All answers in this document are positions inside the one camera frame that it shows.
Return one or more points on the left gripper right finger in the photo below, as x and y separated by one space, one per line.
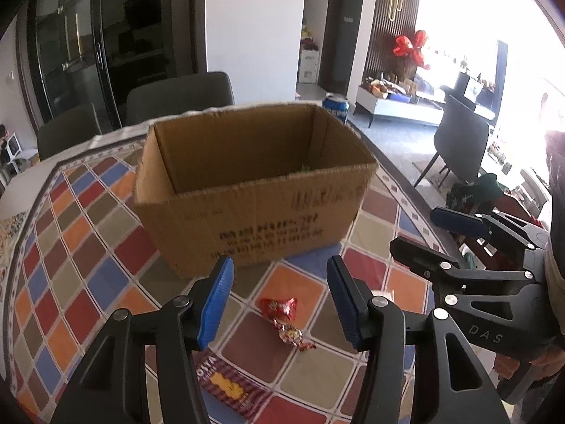
450 385

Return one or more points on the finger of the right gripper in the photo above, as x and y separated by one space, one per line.
499 229
447 278

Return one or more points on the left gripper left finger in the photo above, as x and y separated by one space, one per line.
109 384

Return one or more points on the brown Cotta biscuit packet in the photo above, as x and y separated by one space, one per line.
230 387

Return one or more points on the small red candy packet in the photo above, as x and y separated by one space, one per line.
278 309

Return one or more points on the red twisted wrapper candy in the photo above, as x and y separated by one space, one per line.
292 336

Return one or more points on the dark chair right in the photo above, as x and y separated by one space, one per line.
460 141

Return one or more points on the colourful checkered tablecloth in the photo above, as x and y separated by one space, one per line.
284 299

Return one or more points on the white TV cabinet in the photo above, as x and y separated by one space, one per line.
375 107

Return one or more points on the patterned placemat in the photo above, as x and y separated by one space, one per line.
10 229

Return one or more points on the blue Pepsi can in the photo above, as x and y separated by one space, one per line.
337 105

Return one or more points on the brown cardboard box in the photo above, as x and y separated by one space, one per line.
254 184

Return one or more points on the red bow decoration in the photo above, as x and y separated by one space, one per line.
412 48

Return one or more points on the grey dining chair left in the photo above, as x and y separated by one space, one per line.
74 126

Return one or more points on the black glass sliding door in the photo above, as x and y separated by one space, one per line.
74 52

